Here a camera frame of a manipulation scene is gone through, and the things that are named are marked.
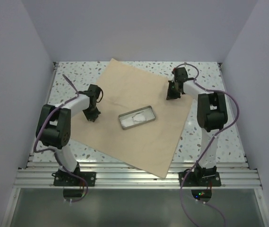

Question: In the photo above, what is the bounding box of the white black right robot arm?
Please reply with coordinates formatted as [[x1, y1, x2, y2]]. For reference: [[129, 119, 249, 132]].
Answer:
[[166, 64, 228, 186]]

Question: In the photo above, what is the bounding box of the white gauze pad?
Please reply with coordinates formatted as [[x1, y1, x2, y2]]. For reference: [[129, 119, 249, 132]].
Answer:
[[132, 113, 147, 123], [121, 118, 134, 128]]

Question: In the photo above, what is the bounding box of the beige cloth mat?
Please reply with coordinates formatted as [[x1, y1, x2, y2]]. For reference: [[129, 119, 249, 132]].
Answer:
[[71, 60, 192, 178]]

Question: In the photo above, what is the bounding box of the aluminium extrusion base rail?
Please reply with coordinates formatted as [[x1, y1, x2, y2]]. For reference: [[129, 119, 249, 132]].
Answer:
[[14, 61, 261, 189]]

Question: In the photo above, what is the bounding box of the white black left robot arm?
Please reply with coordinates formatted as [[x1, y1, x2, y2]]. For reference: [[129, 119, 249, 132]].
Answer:
[[33, 84, 104, 186]]

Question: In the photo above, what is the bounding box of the steel instrument tray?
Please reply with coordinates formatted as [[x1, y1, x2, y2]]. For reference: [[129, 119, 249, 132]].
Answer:
[[118, 105, 156, 130]]

